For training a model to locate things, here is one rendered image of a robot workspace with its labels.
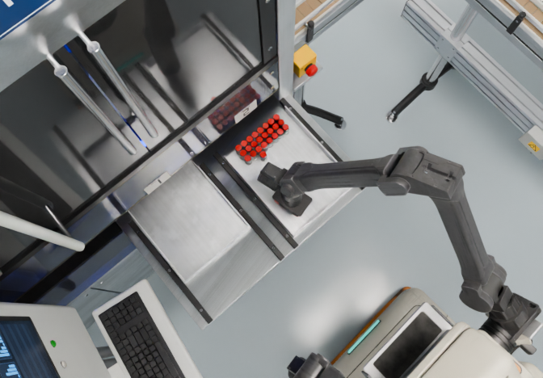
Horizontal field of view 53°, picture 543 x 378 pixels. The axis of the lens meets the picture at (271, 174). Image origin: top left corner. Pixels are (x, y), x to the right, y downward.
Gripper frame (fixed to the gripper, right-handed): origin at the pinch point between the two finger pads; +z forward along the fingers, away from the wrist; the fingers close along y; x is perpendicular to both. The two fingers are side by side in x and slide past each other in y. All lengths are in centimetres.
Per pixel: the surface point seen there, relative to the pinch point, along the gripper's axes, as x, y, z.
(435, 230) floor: -47, -49, 94
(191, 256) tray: 30.3, 16.7, 4.4
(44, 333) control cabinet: 68, 30, -20
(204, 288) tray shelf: 35.9, 7.8, 5.0
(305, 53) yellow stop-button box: -39.5, 22.8, -11.5
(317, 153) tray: -19.4, 3.6, 4.3
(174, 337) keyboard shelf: 53, 8, 13
